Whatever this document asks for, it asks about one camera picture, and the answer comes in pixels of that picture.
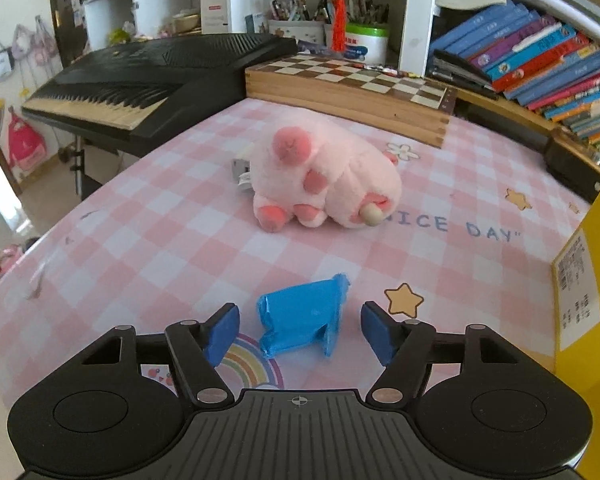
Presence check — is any pink plush toy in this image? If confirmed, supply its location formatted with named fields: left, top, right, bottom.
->
left=249, top=110, right=403, bottom=233

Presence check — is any yellow cardboard box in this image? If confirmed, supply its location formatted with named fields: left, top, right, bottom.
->
left=552, top=194, right=600, bottom=479

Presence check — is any row of leaning books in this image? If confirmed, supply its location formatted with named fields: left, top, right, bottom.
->
left=427, top=0, right=600, bottom=152

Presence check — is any white pen holder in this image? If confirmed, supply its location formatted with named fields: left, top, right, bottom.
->
left=268, top=20, right=325, bottom=46

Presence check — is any pink checkered table mat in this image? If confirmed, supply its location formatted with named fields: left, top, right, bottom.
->
left=0, top=100, right=588, bottom=404

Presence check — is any black Yamaha keyboard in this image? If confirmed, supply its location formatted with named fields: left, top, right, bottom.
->
left=22, top=34, right=298, bottom=157

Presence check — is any white USB charger cube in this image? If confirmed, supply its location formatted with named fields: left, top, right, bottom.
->
left=232, top=158, right=252, bottom=191

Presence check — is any black brown case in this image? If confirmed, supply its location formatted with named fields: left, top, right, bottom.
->
left=543, top=128, right=600, bottom=204

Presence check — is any white green-lidded jar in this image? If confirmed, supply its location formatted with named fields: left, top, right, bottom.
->
left=344, top=23, right=390, bottom=65

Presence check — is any white box on shelf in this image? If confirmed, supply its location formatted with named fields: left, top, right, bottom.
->
left=200, top=0, right=228, bottom=35

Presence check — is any red tassel ornament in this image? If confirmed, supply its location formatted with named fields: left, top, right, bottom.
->
left=332, top=0, right=348, bottom=53

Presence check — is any wooden chessboard box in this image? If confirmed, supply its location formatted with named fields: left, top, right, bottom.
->
left=245, top=54, right=456, bottom=148

